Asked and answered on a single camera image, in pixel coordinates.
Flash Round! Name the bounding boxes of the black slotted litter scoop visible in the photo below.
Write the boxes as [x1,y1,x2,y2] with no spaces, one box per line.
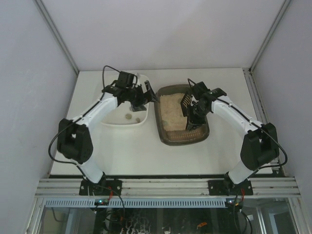
[180,91,193,117]

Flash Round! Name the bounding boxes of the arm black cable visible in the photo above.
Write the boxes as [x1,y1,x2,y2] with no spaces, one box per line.
[48,65,122,166]
[187,78,288,171]

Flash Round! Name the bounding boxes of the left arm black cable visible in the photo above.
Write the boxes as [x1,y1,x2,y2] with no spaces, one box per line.
[48,65,122,166]

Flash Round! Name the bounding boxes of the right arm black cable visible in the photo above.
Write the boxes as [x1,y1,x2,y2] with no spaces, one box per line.
[187,78,288,171]

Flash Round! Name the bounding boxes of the aluminium mounting rail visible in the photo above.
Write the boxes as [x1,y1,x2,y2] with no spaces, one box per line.
[35,177,300,198]

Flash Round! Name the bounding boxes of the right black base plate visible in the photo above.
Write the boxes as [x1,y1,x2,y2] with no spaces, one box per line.
[208,179,254,196]

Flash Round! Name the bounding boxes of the white plastic waste tray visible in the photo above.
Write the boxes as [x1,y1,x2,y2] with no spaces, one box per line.
[101,73,149,127]

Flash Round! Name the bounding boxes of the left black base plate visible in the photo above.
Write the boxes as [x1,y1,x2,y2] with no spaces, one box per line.
[79,179,122,196]

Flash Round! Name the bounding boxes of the grey slotted cable duct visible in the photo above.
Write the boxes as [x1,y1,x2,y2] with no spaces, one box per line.
[45,198,227,208]

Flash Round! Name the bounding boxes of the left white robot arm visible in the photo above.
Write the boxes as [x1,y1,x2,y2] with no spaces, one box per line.
[57,80,159,183]

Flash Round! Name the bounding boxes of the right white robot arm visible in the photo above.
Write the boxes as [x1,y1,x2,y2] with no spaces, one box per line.
[180,87,279,187]

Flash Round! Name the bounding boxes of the brown translucent litter box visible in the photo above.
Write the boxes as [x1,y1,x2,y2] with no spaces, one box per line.
[154,84,210,146]

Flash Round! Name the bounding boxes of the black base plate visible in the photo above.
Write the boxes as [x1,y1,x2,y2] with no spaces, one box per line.
[79,179,122,196]
[208,179,254,196]

